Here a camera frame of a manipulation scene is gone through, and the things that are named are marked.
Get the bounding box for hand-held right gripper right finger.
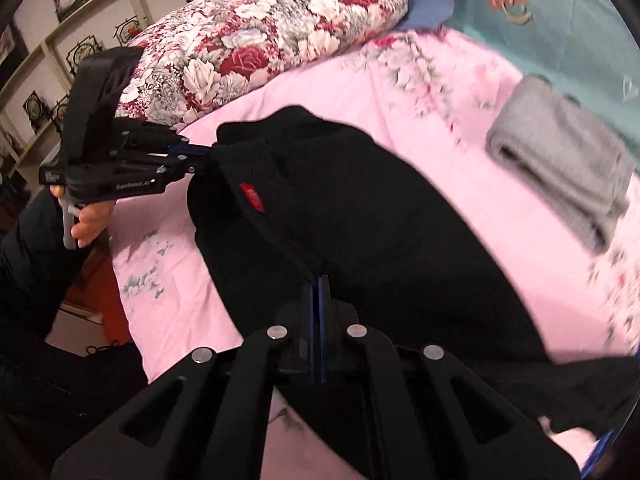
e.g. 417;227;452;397
318;275;582;480

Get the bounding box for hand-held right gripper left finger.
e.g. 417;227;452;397
50;275;319;480

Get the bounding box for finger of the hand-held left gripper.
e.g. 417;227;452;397
117;120;216;157
120;152;201;178

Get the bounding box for black pants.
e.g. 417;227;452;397
187;105;637;480

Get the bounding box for person's left forearm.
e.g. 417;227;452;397
0;192;108;341

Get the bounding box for grey folded pants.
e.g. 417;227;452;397
485;74;636;256

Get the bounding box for person's left hand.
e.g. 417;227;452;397
50;185;117;251

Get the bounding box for group of framed decorative plates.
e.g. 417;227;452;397
0;0;208;161

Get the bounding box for red white floral quilt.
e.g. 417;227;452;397
117;0;411;133

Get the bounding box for pink floral bedsheet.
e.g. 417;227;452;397
110;27;640;480

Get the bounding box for person's dark jacket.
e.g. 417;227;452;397
0;330;168;480

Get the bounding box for teal heart print pillowcase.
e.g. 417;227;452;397
445;0;640;181

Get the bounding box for white wall shelf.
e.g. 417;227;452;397
0;0;213;176

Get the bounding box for wooden bed frame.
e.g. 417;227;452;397
62;245;132;347

